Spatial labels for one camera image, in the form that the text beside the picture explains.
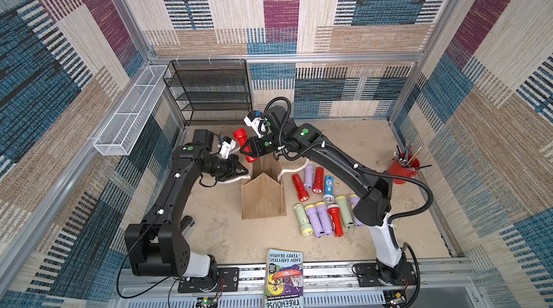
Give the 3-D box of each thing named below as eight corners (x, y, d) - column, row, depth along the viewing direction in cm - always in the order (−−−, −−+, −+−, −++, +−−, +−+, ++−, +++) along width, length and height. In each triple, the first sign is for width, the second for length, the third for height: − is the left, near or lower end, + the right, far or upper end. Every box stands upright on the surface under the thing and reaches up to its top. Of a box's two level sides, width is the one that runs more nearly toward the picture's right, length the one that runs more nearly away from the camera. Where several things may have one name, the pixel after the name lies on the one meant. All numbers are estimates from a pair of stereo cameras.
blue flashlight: (322, 202, 92) (323, 199, 90) (323, 178, 99) (324, 175, 97) (333, 203, 92) (334, 200, 90) (333, 179, 99) (334, 176, 97)
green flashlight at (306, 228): (303, 237, 83) (303, 235, 81) (292, 207, 91) (292, 204, 89) (313, 234, 84) (313, 231, 82) (301, 205, 92) (302, 201, 89)
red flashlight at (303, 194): (300, 201, 93) (301, 198, 90) (292, 178, 100) (292, 174, 98) (308, 199, 93) (309, 196, 91) (299, 176, 101) (300, 172, 98)
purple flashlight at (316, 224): (315, 239, 83) (316, 236, 81) (305, 208, 91) (305, 205, 89) (324, 236, 84) (325, 234, 81) (312, 206, 91) (313, 203, 89)
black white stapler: (182, 237, 84) (177, 233, 80) (187, 221, 88) (182, 215, 84) (191, 237, 84) (186, 233, 80) (195, 221, 88) (191, 215, 84)
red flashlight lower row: (331, 236, 84) (333, 233, 81) (327, 208, 91) (328, 204, 88) (342, 236, 84) (344, 233, 81) (337, 208, 91) (338, 204, 88)
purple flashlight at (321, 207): (325, 235, 83) (326, 233, 81) (315, 205, 91) (316, 202, 89) (335, 233, 83) (336, 231, 82) (324, 203, 91) (325, 200, 90)
